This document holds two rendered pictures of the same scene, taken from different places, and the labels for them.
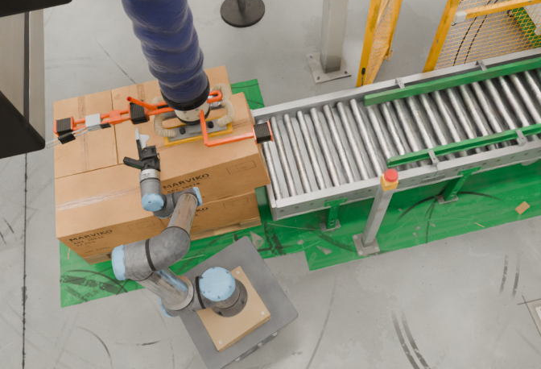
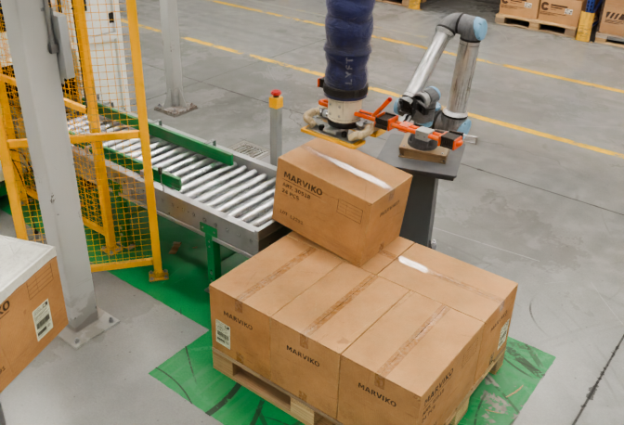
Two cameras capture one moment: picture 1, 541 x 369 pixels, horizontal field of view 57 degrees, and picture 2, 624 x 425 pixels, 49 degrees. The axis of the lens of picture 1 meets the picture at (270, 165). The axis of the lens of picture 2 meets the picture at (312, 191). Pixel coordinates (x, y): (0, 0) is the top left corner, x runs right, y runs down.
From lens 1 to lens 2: 4.63 m
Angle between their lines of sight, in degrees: 83
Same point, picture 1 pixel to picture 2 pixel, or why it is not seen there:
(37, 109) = not seen: outside the picture
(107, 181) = (433, 285)
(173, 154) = (374, 172)
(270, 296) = (396, 143)
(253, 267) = (389, 153)
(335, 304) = not seen: hidden behind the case
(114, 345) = (521, 305)
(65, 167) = (464, 323)
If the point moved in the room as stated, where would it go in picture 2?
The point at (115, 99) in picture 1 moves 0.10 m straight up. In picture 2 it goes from (347, 341) to (348, 322)
